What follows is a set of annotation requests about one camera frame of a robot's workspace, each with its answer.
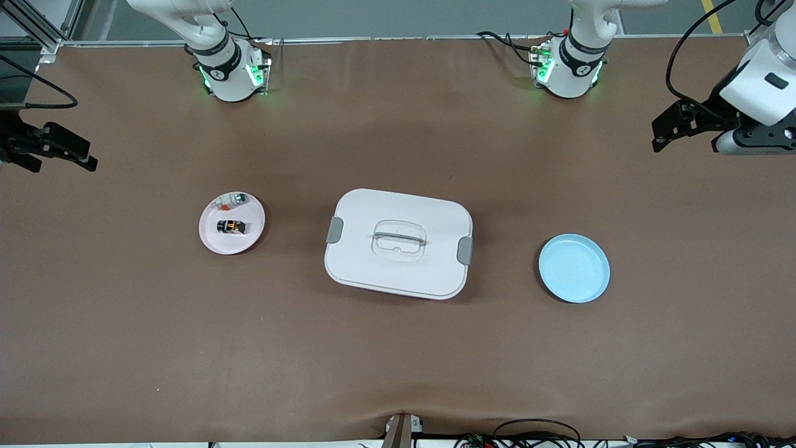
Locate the blue round plate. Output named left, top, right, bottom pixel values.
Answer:
left=538, top=233, right=611, bottom=304

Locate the pink round plate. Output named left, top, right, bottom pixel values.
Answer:
left=198, top=191, right=266, bottom=256

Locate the white lidded storage box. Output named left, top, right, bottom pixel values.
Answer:
left=323, top=188, right=474, bottom=301

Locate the long black left arm cable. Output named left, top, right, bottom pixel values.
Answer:
left=665, top=0, right=741, bottom=106

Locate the aluminium frame profile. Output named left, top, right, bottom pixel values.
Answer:
left=744, top=19, right=778, bottom=49
left=0, top=0, right=85, bottom=63

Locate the short black left arm cable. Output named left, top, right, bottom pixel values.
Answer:
left=756, top=0, right=785, bottom=27

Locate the white push-button switch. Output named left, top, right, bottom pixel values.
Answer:
left=211, top=193, right=249, bottom=212

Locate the black left base cable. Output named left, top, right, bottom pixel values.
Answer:
left=476, top=31, right=542, bottom=66

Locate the black base cable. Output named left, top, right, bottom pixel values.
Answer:
left=476, top=31, right=542, bottom=66
left=208, top=6, right=256, bottom=41

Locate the black right base cable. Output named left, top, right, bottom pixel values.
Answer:
left=208, top=6, right=256, bottom=41

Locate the silver table edge rail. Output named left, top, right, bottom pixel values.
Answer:
left=59, top=34, right=750, bottom=49

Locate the tangled black cable bundle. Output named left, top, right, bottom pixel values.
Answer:
left=454, top=431, right=796, bottom=448

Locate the black looped cable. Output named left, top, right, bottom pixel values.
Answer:
left=493, top=419, right=582, bottom=448

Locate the grey metal bracket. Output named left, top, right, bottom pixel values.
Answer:
left=381, top=413, right=425, bottom=448

